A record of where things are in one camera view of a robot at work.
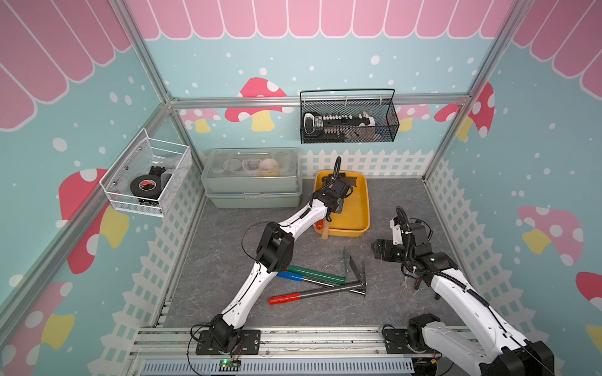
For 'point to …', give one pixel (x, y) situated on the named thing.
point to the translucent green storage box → (252, 178)
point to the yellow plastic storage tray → (355, 218)
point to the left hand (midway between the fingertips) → (330, 203)
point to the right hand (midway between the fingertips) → (381, 245)
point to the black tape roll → (146, 186)
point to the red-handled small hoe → (319, 224)
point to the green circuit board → (226, 365)
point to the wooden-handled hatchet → (325, 229)
